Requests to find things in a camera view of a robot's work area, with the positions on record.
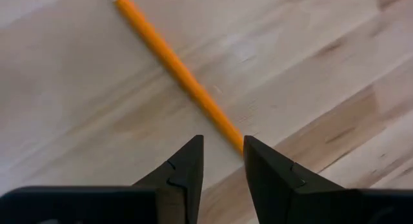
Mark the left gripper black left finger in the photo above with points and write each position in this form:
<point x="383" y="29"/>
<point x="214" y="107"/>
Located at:
<point x="184" y="191"/>

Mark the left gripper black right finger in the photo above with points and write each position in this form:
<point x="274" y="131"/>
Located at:
<point x="284" y="198"/>

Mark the orange pencil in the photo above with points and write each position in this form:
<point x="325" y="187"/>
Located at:
<point x="174" y="65"/>

